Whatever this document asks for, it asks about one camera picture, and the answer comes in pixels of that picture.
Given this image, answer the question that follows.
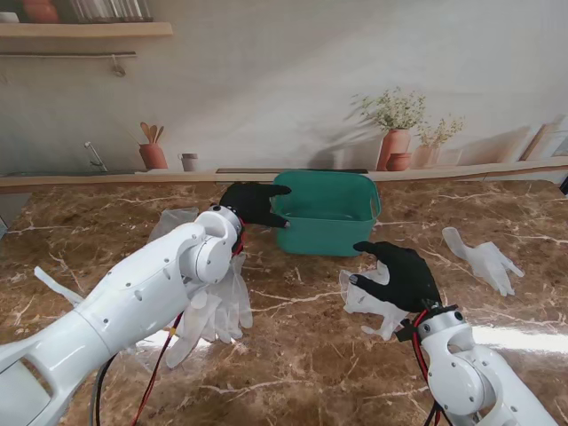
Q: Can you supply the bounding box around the light wooden wall shelf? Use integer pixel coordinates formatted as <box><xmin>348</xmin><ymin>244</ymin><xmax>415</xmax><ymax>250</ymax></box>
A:
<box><xmin>0</xmin><ymin>21</ymin><xmax>174</xmax><ymax>39</ymax></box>

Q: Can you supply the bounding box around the teal plastic basket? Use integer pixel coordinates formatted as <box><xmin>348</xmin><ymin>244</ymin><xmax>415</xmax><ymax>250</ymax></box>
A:
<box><xmin>270</xmin><ymin>170</ymin><xmax>383</xmax><ymax>258</ymax></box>

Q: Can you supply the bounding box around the row of books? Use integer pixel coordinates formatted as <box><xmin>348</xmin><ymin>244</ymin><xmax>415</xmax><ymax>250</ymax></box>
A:
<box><xmin>70</xmin><ymin>0</ymin><xmax>154</xmax><ymax>22</ymax></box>

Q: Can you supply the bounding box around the terracotta pot with wooden spoons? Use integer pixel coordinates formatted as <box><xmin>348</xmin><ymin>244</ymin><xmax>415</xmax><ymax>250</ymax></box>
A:
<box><xmin>138</xmin><ymin>121</ymin><xmax>170</xmax><ymax>170</ymax></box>

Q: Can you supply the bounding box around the red black arm cable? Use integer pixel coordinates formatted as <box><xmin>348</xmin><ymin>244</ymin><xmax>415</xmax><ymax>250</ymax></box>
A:
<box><xmin>88</xmin><ymin>217</ymin><xmax>249</xmax><ymax>426</ymax></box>
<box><xmin>411</xmin><ymin>310</ymin><xmax>445</xmax><ymax>426</ymax></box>

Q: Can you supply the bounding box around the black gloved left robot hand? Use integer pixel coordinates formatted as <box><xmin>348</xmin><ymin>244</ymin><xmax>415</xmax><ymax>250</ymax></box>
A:
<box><xmin>219</xmin><ymin>180</ymin><xmax>293</xmax><ymax>231</ymax></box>

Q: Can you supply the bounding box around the red black right arm cable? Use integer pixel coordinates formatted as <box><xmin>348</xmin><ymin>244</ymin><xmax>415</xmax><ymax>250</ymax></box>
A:
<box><xmin>411</xmin><ymin>310</ymin><xmax>445</xmax><ymax>426</ymax></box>

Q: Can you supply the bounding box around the tall terracotta vase with flowers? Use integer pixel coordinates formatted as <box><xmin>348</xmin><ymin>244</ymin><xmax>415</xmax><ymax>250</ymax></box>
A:
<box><xmin>350</xmin><ymin>87</ymin><xmax>427</xmax><ymax>172</ymax></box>

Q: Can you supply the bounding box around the small round terracotta pot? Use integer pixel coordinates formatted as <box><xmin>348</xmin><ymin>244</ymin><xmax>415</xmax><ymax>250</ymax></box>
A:
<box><xmin>385</xmin><ymin>152</ymin><xmax>413</xmax><ymax>172</ymax></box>

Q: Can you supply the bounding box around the dark metal wall rail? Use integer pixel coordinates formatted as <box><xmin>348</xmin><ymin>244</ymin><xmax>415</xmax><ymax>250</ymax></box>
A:
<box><xmin>0</xmin><ymin>51</ymin><xmax>137</xmax><ymax>58</ymax></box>

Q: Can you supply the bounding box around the red black left arm cable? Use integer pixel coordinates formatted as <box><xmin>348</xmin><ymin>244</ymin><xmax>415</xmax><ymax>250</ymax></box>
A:
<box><xmin>88</xmin><ymin>217</ymin><xmax>249</xmax><ymax>426</ymax></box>

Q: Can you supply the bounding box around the orange ceramic jar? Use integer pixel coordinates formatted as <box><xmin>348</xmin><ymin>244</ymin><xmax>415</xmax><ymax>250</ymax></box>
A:
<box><xmin>22</xmin><ymin>0</ymin><xmax>60</xmax><ymax>24</ymax></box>

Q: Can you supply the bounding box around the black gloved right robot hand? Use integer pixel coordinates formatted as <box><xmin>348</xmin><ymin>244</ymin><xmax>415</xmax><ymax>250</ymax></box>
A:
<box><xmin>348</xmin><ymin>240</ymin><xmax>444</xmax><ymax>315</ymax></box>

